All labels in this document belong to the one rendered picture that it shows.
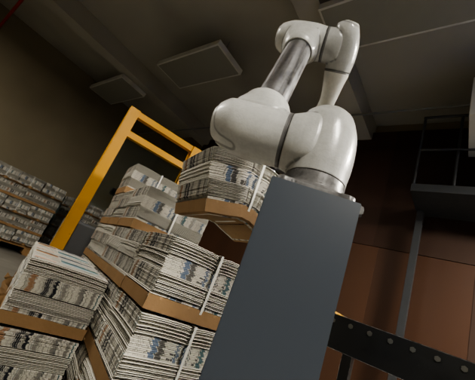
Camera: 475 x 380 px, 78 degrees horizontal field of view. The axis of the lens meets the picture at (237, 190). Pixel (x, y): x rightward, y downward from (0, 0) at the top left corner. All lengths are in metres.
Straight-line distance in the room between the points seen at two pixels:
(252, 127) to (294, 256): 0.34
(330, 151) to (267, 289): 0.35
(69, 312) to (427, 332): 3.85
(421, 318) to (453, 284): 0.55
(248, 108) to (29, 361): 1.11
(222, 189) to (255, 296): 0.46
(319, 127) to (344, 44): 0.59
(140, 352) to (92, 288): 0.42
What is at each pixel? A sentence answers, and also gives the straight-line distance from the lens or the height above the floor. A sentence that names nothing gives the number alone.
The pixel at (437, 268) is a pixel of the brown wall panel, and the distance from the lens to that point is 4.50.
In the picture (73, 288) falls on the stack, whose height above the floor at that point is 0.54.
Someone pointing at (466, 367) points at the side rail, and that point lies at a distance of 1.18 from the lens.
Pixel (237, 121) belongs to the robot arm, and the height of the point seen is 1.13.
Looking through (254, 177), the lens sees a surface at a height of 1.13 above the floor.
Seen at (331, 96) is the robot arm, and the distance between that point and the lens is 1.31.
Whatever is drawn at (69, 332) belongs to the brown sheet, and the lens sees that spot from 1.32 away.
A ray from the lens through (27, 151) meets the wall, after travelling 7.91.
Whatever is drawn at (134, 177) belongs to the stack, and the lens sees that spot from 2.10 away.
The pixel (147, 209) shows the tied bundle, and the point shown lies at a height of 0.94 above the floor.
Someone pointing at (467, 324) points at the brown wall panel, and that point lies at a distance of 4.38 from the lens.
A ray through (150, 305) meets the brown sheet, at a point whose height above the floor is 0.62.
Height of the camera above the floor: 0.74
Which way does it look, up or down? 18 degrees up
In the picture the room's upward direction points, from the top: 22 degrees clockwise
